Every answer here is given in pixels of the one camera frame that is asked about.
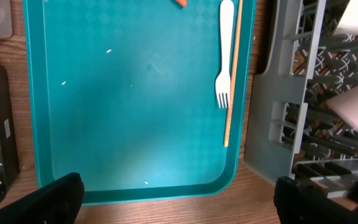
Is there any wooden chopstick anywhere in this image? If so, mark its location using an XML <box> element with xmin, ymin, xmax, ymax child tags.
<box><xmin>224</xmin><ymin>0</ymin><xmax>244</xmax><ymax>147</ymax></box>

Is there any orange carrot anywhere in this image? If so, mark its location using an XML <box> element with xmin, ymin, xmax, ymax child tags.
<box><xmin>175</xmin><ymin>0</ymin><xmax>187</xmax><ymax>7</ymax></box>

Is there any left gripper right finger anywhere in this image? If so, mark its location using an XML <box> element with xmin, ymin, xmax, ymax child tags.
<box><xmin>273</xmin><ymin>177</ymin><xmax>358</xmax><ymax>224</ymax></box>

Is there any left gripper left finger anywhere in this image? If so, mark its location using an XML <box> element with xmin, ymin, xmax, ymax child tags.
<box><xmin>0</xmin><ymin>172</ymin><xmax>85</xmax><ymax>224</ymax></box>

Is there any white plastic fork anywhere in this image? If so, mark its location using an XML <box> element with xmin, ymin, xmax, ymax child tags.
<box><xmin>215</xmin><ymin>0</ymin><xmax>234</xmax><ymax>109</ymax></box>

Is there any teal serving tray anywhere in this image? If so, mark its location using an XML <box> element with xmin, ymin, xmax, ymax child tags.
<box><xmin>23</xmin><ymin>0</ymin><xmax>256</xmax><ymax>205</ymax></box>

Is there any grey dishwasher rack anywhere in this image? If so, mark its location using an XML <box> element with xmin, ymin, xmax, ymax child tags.
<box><xmin>244</xmin><ymin>0</ymin><xmax>358</xmax><ymax>198</ymax></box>

